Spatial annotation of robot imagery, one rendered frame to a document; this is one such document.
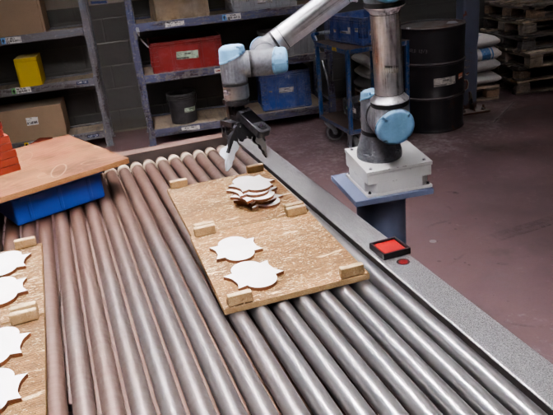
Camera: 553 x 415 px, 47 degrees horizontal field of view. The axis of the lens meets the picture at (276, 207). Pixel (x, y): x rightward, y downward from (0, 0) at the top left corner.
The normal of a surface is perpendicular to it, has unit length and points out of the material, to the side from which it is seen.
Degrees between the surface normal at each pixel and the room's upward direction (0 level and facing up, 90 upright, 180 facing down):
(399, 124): 102
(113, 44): 90
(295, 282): 0
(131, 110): 90
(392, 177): 90
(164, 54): 90
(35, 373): 0
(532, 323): 0
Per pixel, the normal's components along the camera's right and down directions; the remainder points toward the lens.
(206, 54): 0.23, 0.36
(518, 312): -0.09, -0.92
